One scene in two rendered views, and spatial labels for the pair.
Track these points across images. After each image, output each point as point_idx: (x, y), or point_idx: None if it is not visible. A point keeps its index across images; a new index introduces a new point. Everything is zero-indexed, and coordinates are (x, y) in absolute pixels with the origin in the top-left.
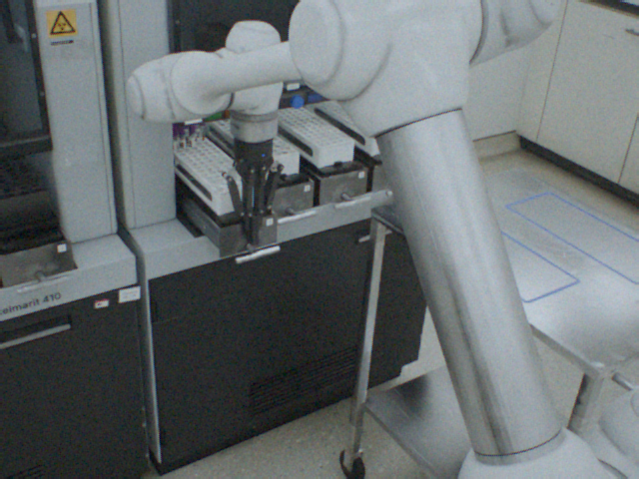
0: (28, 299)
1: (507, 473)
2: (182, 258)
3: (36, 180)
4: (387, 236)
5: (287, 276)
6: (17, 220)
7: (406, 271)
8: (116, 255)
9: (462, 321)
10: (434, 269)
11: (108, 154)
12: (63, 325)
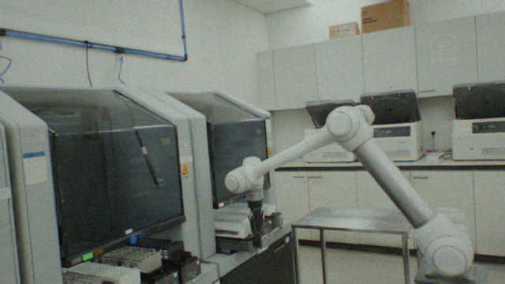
0: None
1: (432, 222)
2: (229, 265)
3: (171, 241)
4: (280, 249)
5: (257, 272)
6: (175, 255)
7: (287, 267)
8: (210, 266)
9: (401, 186)
10: (387, 176)
11: (197, 223)
12: None
